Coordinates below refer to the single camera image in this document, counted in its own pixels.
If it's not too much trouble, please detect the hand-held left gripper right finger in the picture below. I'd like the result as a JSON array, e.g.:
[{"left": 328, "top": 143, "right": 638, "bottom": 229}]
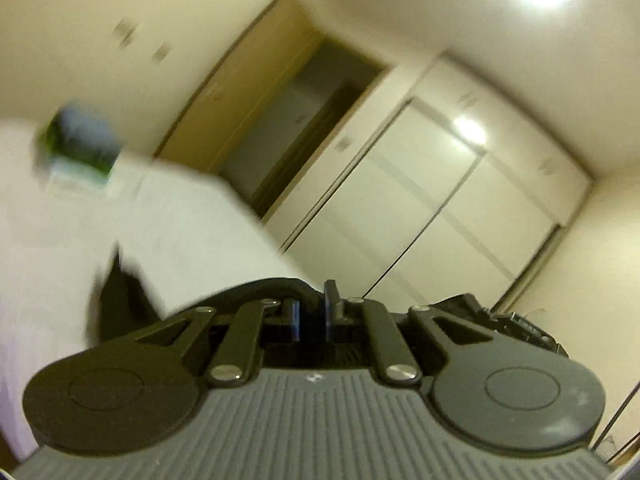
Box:
[{"left": 322, "top": 280, "right": 507, "bottom": 387}]

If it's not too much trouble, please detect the folded green knit garment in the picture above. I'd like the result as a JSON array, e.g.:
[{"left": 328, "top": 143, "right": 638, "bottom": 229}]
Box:
[{"left": 39, "top": 112, "right": 120, "bottom": 184}]

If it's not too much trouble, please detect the wooden door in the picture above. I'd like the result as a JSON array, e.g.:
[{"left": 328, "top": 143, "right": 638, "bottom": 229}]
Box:
[{"left": 154, "top": 0, "right": 396, "bottom": 211}]

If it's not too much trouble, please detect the folded black garment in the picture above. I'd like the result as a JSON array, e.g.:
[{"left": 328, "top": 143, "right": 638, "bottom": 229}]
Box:
[{"left": 47, "top": 132, "right": 122, "bottom": 168}]

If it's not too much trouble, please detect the bed with white duvet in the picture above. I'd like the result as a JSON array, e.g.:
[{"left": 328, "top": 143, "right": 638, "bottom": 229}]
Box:
[{"left": 0, "top": 120, "right": 302, "bottom": 466}]

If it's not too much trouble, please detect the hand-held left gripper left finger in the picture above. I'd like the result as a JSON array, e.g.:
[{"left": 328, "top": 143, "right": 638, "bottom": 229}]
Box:
[{"left": 134, "top": 297, "right": 302, "bottom": 388}]

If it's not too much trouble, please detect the folded grey-blue garment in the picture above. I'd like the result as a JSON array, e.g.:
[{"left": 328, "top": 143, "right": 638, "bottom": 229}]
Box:
[{"left": 57, "top": 101, "right": 120, "bottom": 143}]

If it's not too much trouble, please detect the folded light blue garment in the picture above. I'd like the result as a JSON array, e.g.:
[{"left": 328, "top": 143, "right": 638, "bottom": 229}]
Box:
[{"left": 47, "top": 160, "right": 108, "bottom": 195}]

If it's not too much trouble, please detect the black garment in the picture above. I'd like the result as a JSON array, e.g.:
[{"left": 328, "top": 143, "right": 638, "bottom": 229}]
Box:
[
  {"left": 47, "top": 132, "right": 122, "bottom": 168},
  {"left": 97, "top": 247, "right": 326, "bottom": 347}
]

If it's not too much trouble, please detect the white sliding wardrobe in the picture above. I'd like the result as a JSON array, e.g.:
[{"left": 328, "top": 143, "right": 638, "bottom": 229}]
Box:
[{"left": 264, "top": 52, "right": 596, "bottom": 313}]

